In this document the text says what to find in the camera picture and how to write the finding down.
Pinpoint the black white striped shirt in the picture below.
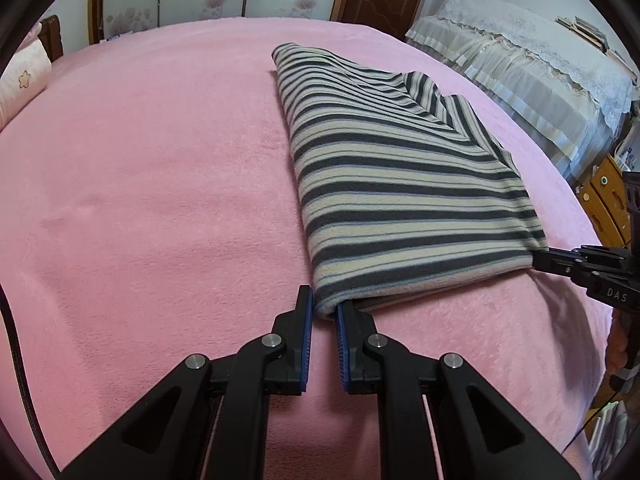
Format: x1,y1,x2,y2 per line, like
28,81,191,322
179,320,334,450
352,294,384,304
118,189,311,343
271,42,550,320

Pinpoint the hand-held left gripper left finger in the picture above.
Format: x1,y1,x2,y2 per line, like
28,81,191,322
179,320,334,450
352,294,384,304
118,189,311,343
60,285,316,480

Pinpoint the person's right hand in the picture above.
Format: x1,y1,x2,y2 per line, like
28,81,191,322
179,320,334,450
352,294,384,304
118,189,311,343
607,310,632,377

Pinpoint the dark wooden headboard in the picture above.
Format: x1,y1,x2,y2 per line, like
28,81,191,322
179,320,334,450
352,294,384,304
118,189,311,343
39,15,66,59

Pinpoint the pink quilt with cookie print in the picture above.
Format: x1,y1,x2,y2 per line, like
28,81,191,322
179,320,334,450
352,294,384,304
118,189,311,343
0,37,53,132

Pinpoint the lace covered furniture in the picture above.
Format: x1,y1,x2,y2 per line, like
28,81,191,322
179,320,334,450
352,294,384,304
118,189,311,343
405,0,636,182

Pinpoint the group of toiletry bottles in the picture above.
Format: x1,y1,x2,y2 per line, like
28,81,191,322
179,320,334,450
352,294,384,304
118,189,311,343
615,135,640,172

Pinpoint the pink fleece bed blanket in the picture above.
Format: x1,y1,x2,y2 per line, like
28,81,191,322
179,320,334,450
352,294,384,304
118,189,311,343
0,15,615,480

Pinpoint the wooden desk with drawers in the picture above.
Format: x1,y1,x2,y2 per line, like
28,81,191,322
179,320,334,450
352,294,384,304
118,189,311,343
575,155,640,252

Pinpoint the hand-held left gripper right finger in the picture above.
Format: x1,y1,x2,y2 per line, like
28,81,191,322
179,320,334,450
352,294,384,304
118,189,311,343
335,301,563,480

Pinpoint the black cable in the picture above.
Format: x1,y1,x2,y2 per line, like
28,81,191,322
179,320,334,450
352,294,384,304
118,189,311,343
0,285,51,472

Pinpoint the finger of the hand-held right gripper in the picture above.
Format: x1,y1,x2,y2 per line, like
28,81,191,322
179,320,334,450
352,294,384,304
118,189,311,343
580,245,626,262
532,247,589,277

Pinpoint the stack of books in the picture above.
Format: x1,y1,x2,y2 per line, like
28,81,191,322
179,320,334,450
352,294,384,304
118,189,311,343
556,15,626,69

